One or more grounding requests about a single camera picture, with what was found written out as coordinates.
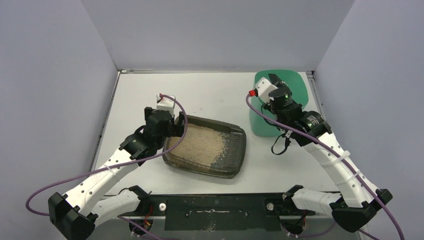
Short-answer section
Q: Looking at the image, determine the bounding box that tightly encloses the dark plastic litter tray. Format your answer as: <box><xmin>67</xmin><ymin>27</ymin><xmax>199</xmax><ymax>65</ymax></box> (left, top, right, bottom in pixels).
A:
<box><xmin>162</xmin><ymin>115</ymin><xmax>247</xmax><ymax>178</ymax></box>

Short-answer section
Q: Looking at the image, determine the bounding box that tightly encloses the green plastic bin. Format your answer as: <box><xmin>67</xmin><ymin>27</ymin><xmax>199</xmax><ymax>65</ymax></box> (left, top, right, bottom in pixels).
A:
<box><xmin>249</xmin><ymin>69</ymin><xmax>310</xmax><ymax>137</ymax></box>

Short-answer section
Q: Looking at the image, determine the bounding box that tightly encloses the black slotted litter scoop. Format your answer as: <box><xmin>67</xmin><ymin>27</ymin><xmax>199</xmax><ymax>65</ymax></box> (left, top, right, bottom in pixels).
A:
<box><xmin>268</xmin><ymin>73</ymin><xmax>286</xmax><ymax>88</ymax></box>

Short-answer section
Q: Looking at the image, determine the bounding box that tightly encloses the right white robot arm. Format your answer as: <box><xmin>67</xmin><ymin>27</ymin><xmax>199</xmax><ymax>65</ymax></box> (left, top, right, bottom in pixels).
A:
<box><xmin>256</xmin><ymin>85</ymin><xmax>393</xmax><ymax>233</ymax></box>

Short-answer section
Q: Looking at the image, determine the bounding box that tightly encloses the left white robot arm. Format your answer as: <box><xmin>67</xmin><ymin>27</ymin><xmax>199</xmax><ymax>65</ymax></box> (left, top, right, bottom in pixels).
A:
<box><xmin>48</xmin><ymin>107</ymin><xmax>188</xmax><ymax>240</ymax></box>

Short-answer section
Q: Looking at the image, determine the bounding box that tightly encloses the beige cat litter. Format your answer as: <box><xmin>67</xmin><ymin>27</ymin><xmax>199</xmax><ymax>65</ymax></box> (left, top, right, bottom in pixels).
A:
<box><xmin>170</xmin><ymin>123</ymin><xmax>230</xmax><ymax>167</ymax></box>

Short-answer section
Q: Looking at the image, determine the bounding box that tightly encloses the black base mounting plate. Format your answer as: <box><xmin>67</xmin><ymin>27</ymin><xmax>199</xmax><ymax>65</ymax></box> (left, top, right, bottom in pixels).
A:
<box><xmin>124</xmin><ymin>193</ymin><xmax>315</xmax><ymax>232</ymax></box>

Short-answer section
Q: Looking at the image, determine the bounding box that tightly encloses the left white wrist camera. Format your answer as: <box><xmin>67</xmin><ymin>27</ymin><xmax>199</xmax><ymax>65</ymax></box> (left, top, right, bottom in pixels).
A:
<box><xmin>156</xmin><ymin>94</ymin><xmax>176</xmax><ymax>117</ymax></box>

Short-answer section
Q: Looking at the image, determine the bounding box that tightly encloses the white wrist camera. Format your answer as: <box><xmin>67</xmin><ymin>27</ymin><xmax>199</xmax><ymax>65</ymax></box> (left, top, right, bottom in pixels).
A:
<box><xmin>248</xmin><ymin>77</ymin><xmax>277</xmax><ymax>104</ymax></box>
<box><xmin>156</xmin><ymin>94</ymin><xmax>176</xmax><ymax>117</ymax></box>

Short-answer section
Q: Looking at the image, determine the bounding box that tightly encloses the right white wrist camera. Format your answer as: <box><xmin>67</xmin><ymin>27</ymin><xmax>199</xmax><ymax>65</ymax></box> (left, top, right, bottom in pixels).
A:
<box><xmin>248</xmin><ymin>77</ymin><xmax>277</xmax><ymax>104</ymax></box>

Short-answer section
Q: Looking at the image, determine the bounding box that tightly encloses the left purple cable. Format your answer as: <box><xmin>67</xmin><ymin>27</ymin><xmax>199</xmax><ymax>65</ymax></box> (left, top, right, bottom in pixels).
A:
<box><xmin>25</xmin><ymin>93</ymin><xmax>189</xmax><ymax>217</ymax></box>

